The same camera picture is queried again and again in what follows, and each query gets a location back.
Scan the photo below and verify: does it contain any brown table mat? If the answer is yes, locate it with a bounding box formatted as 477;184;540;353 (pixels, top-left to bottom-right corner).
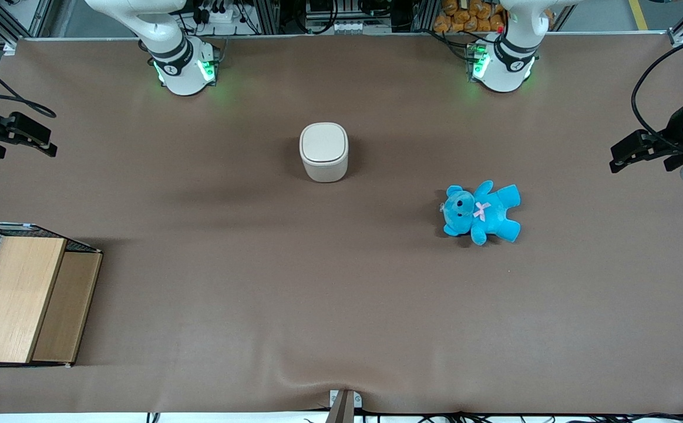
0;32;683;415

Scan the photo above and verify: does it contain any blue teddy bear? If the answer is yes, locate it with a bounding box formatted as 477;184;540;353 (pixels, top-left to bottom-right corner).
440;180;522;246

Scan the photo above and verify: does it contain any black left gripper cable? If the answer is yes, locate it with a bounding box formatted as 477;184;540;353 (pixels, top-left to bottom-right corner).
631;29;683;147

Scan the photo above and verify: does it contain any white power strip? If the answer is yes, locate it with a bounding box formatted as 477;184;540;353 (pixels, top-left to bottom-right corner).
207;8;250;25

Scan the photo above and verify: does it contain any wooden shelf unit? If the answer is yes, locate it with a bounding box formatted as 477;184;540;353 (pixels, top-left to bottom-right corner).
0;221;104;369

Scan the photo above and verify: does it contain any orange plush toy pile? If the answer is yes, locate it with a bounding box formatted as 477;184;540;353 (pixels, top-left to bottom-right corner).
433;0;554;33

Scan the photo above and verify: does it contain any white push-lid trash can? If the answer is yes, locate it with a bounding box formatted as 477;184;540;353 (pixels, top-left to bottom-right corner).
299;122;349;183

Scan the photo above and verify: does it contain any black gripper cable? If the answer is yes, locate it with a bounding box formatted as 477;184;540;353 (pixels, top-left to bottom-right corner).
0;46;58;119
631;29;683;147

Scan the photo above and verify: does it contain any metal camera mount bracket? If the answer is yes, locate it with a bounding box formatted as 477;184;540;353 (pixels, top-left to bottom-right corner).
325;389;363;423

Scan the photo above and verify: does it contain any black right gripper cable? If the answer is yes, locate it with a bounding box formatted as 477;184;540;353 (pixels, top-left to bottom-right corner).
0;46;58;119

